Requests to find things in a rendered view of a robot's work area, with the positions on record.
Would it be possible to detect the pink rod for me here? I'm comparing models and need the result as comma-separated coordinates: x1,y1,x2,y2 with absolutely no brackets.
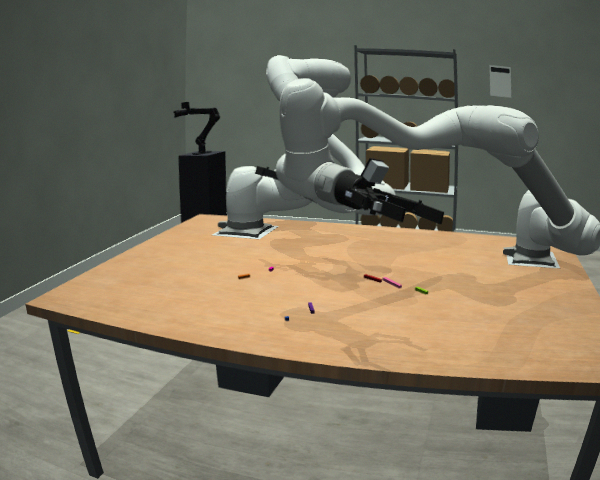
383,277,402,288

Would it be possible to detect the dark red rod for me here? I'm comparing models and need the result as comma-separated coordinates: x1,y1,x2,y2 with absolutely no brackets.
364,274,382,283

